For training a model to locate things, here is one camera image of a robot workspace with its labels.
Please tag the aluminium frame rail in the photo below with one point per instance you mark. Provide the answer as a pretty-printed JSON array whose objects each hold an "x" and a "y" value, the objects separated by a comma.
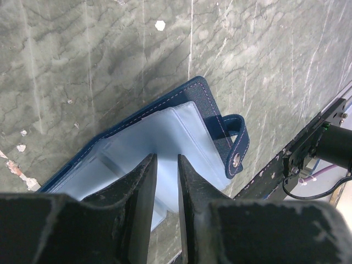
[{"x": 345, "y": 93}]

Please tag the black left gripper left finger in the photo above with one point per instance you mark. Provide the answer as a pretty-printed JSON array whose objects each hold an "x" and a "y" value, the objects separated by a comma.
[{"x": 122, "y": 216}]

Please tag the blue leather card holder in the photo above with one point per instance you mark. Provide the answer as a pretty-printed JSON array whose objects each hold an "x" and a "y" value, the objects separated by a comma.
[{"x": 186, "y": 121}]

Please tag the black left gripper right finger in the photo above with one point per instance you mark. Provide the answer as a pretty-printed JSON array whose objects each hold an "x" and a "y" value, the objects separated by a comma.
[{"x": 205, "y": 221}]

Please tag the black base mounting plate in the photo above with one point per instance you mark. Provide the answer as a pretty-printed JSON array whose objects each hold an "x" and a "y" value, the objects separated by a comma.
[{"x": 282, "y": 172}]

